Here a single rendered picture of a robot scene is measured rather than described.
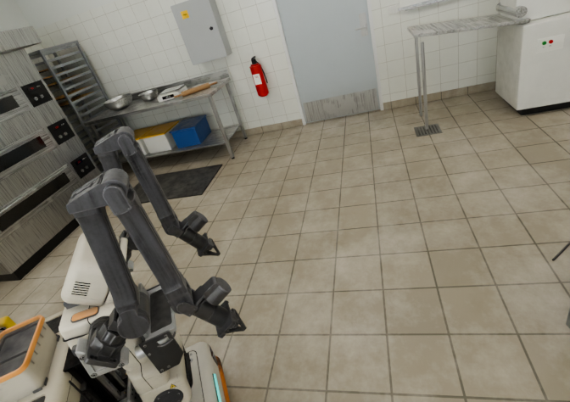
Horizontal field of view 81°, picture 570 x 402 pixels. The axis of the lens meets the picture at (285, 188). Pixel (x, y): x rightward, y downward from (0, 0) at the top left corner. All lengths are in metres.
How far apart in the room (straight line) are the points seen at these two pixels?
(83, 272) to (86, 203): 0.32
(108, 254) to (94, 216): 0.11
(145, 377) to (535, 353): 1.65
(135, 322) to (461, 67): 4.38
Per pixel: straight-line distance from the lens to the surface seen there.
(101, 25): 5.55
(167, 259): 0.94
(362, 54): 4.56
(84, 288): 1.16
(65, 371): 1.43
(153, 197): 1.32
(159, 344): 1.28
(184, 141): 4.72
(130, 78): 5.54
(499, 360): 1.97
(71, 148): 4.61
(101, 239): 0.90
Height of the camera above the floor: 1.64
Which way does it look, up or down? 29 degrees down
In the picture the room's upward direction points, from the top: 17 degrees counter-clockwise
